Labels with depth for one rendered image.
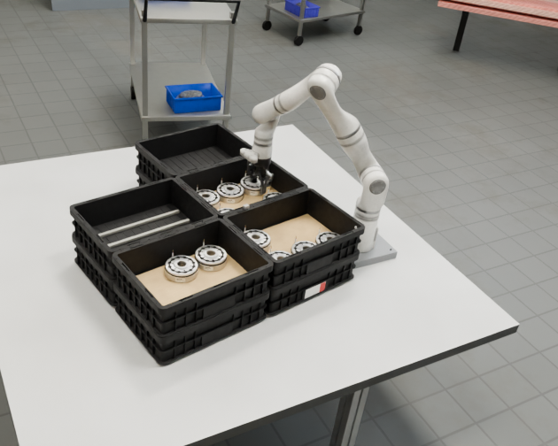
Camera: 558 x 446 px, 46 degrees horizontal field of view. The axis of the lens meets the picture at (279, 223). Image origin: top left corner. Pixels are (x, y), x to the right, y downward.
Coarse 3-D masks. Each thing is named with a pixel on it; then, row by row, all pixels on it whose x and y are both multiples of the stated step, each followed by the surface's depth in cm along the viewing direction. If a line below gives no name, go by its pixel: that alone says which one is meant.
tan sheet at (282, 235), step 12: (300, 216) 242; (276, 228) 234; (288, 228) 234; (300, 228) 235; (312, 228) 236; (324, 228) 237; (276, 240) 228; (288, 240) 229; (300, 240) 229; (312, 240) 230
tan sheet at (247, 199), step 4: (268, 188) 256; (272, 188) 256; (244, 196) 249; (248, 196) 249; (252, 196) 250; (256, 196) 250; (260, 196) 250; (244, 200) 247; (248, 200) 247; (252, 200) 248; (256, 200) 248; (260, 200) 248; (224, 204) 243; (228, 204) 243; (232, 204) 244; (236, 204) 244; (240, 204) 244
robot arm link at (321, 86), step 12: (324, 72) 206; (312, 84) 205; (324, 84) 204; (336, 84) 207; (312, 96) 210; (324, 96) 207; (324, 108) 211; (336, 108) 210; (336, 120) 213; (348, 120) 214; (336, 132) 217; (348, 132) 216
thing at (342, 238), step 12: (300, 192) 237; (312, 192) 239; (264, 204) 227; (228, 216) 219; (348, 216) 227; (360, 228) 221; (252, 240) 209; (336, 240) 214; (348, 240) 219; (264, 252) 204; (300, 252) 206; (312, 252) 209; (276, 264) 201; (288, 264) 204
